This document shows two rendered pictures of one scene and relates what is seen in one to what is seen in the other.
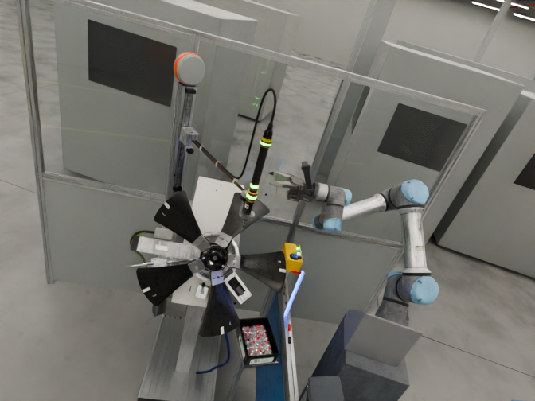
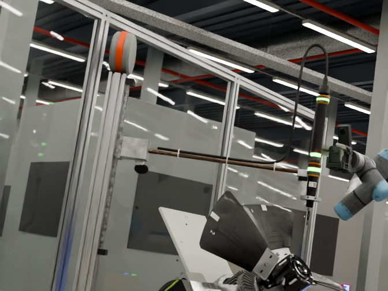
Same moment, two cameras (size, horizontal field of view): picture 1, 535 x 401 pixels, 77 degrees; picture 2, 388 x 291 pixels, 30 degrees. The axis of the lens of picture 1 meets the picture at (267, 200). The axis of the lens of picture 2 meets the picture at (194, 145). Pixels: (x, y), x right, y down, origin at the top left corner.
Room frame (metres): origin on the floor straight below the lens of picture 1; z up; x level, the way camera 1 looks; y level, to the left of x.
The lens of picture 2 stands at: (-0.33, 2.00, 1.23)
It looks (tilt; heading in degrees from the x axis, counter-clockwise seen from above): 8 degrees up; 319
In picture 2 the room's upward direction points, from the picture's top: 9 degrees clockwise
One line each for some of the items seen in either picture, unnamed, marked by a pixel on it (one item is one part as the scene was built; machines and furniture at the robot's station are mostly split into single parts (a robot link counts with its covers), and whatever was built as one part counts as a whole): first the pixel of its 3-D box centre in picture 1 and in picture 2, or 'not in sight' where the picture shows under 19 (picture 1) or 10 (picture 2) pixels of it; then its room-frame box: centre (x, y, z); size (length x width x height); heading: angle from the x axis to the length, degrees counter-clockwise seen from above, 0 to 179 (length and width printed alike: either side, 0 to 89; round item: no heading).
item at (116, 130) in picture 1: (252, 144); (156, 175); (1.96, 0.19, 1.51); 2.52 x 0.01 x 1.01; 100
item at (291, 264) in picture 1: (290, 258); not in sight; (1.60, -0.23, 1.02); 0.16 x 0.10 x 0.11; 10
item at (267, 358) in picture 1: (256, 340); not in sight; (1.12, -0.15, 0.85); 0.22 x 0.17 x 0.07; 25
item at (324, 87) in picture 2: (257, 175); (317, 141); (1.25, 0.07, 1.66); 0.04 x 0.04 x 0.46
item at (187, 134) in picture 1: (189, 136); (134, 148); (1.70, 0.51, 1.55); 0.10 x 0.07 x 0.08; 45
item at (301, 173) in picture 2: (247, 204); (309, 185); (1.26, 0.08, 1.50); 0.09 x 0.07 x 0.10; 45
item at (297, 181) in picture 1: (301, 189); (342, 159); (1.29, -0.13, 1.64); 0.12 x 0.08 x 0.09; 100
